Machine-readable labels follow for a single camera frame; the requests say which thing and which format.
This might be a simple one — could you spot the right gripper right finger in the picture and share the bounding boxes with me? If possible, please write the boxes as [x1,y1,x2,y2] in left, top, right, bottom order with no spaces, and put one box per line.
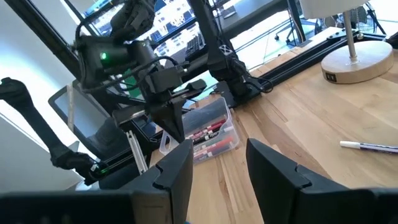
[247,138,398,224]

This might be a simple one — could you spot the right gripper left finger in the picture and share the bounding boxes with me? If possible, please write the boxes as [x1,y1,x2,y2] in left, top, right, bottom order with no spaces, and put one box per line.
[0,139,193,224]

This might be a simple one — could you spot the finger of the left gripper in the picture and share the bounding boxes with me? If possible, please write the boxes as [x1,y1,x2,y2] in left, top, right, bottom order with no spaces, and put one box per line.
[146,103,183,144]
[164,99,187,143]

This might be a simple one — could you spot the red dry-erase marker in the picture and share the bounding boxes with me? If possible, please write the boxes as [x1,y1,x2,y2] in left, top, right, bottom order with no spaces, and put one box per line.
[192,148,224,163]
[193,136,234,156]

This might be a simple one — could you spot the white purple-capped thin marker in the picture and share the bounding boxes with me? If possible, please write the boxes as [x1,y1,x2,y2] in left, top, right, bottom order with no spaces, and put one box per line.
[339,140,398,155]

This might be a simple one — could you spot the black jointed support arm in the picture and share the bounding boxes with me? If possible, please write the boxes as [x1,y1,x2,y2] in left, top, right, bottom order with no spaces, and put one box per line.
[0,77,110,187]

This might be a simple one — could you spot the clear shallow plastic bin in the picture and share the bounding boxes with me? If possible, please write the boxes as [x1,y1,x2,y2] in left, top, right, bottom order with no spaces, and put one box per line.
[159,96,241,165]

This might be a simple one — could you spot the black keyboard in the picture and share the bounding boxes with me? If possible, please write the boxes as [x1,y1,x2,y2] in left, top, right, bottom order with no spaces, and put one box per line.
[185,30,206,62]

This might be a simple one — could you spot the large office desk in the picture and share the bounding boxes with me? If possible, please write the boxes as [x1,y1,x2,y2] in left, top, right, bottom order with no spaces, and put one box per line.
[214,0,307,43]

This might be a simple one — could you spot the white shade table lamp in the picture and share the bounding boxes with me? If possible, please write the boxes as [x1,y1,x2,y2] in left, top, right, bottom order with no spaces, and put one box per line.
[299,0,395,85]

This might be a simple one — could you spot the black floor fan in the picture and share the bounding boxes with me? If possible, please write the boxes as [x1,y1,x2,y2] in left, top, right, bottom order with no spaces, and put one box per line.
[313,5,388,35]

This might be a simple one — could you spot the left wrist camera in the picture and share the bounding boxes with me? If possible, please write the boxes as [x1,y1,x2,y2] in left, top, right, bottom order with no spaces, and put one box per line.
[141,65,187,94]

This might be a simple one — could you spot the silver bracket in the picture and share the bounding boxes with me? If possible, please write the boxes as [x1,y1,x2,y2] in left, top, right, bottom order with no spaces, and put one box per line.
[126,129,149,175]

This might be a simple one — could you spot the grey panel black frame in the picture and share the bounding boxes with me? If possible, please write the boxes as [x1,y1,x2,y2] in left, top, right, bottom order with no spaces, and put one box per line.
[48,80,131,162]

